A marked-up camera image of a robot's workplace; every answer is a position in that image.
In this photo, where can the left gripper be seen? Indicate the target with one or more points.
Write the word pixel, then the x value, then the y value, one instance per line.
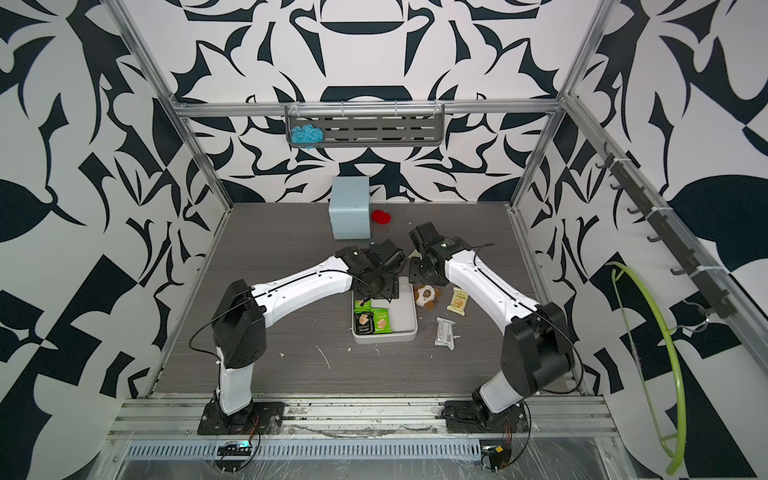
pixel 390 287

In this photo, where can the white storage box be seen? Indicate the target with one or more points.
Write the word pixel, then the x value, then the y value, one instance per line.
pixel 403 317

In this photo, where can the clear snack packet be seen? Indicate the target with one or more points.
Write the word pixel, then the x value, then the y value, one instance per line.
pixel 444 333

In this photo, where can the black cookie packet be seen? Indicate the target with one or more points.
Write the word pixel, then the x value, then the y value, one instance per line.
pixel 364 323

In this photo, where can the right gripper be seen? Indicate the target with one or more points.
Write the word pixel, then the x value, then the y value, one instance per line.
pixel 413 274

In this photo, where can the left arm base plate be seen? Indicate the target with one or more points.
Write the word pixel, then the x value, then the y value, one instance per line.
pixel 266 417

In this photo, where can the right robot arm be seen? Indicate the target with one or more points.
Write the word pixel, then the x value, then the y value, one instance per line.
pixel 536 348

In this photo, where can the light blue drawer box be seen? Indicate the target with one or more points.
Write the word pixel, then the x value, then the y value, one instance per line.
pixel 349 208

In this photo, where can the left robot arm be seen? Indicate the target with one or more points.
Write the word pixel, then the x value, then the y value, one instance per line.
pixel 246 312

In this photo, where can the brown white plush toy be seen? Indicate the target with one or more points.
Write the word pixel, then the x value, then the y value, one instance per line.
pixel 426 296

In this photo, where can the blue crumpled cloth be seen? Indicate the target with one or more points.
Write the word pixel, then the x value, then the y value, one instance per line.
pixel 306 136

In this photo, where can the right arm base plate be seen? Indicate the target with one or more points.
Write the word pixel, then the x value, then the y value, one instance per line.
pixel 472 418

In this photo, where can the red small object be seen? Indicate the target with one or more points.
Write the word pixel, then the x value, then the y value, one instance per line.
pixel 381 217

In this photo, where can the black hook rail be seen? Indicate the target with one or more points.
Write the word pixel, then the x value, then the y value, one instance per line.
pixel 669 229

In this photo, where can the grey wall shelf rack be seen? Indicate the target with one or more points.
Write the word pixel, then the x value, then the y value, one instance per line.
pixel 368 125

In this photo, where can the green cookie packet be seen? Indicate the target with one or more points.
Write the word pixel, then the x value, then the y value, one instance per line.
pixel 458 302
pixel 381 321
pixel 362 306

